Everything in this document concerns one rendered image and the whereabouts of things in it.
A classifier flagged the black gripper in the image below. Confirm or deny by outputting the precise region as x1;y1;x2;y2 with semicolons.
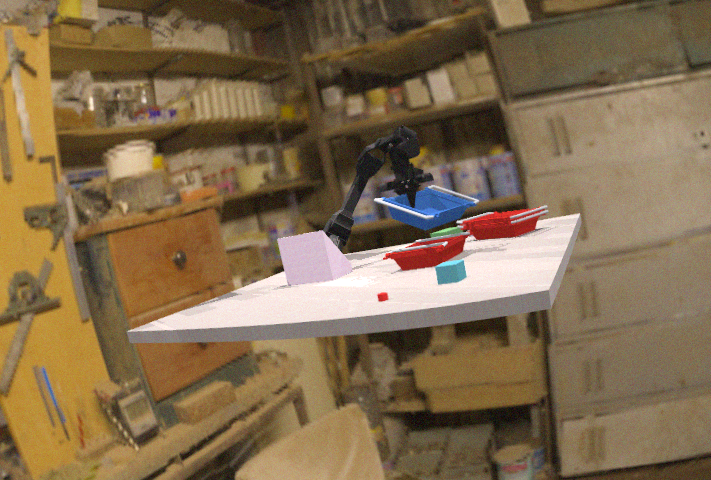
379;160;434;208

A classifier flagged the green rectangular block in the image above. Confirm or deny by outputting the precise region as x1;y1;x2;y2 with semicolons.
430;227;463;238

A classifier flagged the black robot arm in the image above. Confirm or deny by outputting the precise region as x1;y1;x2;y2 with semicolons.
323;125;420;251

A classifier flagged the blue plastic tray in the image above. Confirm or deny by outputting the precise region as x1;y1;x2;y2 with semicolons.
374;185;479;230

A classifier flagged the small teal block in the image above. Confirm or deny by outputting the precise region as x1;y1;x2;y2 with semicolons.
434;259;467;285

